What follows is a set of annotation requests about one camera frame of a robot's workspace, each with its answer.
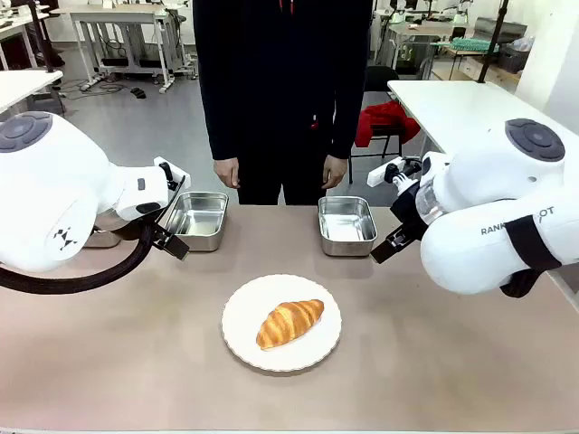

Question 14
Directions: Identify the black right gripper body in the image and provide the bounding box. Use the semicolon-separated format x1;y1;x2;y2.
389;180;429;241

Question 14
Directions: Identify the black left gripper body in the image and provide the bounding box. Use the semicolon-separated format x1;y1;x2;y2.
153;174;187;232

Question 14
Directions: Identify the golden croissant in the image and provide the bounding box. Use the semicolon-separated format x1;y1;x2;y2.
256;298;326;352

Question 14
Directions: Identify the person's right forearm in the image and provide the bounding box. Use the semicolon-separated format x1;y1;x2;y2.
198;76;240;162

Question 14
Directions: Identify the person's left forearm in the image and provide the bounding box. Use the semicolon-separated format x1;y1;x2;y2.
326;76;368;161

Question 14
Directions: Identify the steel rectangular container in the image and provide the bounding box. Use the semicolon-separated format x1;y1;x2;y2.
83;227;122;249
318;196;378;258
162;192;230;252

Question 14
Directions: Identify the person's right hand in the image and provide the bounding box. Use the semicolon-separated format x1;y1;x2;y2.
214;156;242;189

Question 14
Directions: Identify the person's left hand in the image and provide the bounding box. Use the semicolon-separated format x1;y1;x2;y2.
320;155;349;191

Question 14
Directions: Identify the red cloth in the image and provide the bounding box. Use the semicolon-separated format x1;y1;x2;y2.
355;101;422;148

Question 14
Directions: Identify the white scalloped plate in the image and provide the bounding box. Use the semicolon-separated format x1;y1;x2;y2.
221;274;343;373

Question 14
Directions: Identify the large white table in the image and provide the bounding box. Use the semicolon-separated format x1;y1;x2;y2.
387;80;551;157

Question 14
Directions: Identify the black chair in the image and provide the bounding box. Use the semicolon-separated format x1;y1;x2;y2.
348;66;406;183

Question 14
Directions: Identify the person in black clothing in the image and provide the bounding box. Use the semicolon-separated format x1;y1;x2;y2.
192;0;375;207

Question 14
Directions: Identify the green rack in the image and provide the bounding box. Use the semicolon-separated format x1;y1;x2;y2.
451;37;497;52

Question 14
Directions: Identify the wooden top background desk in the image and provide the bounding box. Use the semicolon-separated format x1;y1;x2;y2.
387;21;474;81

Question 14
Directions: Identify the grey crate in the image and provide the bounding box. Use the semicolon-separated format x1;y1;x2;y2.
498;42;528;74

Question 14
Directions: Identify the black stand pole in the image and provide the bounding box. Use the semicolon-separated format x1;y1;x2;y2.
478;0;508;85

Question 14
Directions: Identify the white side table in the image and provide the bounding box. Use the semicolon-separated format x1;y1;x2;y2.
0;70;65;115

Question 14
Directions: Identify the white background desk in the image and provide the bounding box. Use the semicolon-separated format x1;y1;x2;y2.
48;4;180;95

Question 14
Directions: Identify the black curved pole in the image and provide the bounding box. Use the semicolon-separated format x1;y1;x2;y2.
26;0;65;76

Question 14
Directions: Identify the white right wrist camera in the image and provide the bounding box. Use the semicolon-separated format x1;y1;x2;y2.
366;156;404;187

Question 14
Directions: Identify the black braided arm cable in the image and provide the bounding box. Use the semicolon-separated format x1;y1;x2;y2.
0;221;157;296

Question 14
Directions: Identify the black arm strap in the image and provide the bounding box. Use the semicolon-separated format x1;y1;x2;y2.
505;215;562;272

